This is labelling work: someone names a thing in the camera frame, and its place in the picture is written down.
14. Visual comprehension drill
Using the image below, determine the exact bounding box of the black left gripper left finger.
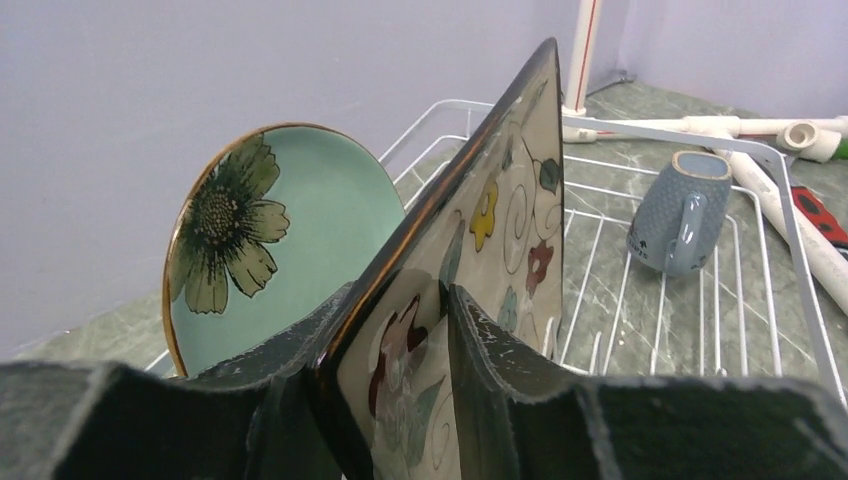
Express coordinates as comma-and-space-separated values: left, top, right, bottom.
1, 288, 347, 479

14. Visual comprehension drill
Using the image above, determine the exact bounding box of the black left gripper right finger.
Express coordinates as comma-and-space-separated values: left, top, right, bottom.
447, 286, 847, 479

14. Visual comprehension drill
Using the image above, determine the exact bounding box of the brown rectangular floral plate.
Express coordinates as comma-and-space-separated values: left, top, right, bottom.
307, 38, 564, 479

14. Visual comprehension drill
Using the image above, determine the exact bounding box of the teal flower ceramic plate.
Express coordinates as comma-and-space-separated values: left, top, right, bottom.
162, 123, 405, 376

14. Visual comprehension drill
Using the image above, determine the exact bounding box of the grey dotted ceramic mug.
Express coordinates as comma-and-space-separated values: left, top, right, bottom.
626, 151, 732, 276

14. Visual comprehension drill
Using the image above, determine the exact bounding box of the white diagonal PVC pipe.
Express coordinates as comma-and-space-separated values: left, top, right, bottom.
561, 0, 603, 116

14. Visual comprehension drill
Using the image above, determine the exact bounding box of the green pipe fitting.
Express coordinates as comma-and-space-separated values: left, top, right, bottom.
831, 137, 848, 160

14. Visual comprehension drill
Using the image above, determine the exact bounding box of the white wire dish rack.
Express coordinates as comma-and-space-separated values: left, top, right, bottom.
142, 99, 848, 409

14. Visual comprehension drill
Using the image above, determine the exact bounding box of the white PVC pipe frame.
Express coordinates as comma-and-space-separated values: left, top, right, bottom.
562, 112, 847, 311

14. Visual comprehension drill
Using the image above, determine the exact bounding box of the red handled adjustable wrench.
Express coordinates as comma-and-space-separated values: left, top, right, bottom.
791, 185, 847, 252

